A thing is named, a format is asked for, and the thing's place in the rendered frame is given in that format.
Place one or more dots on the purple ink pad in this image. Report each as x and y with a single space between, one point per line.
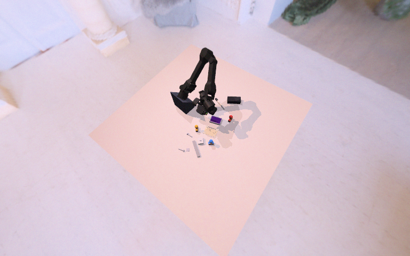
215 120

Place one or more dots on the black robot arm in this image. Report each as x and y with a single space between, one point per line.
189 86

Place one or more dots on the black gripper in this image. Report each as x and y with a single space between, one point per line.
196 101

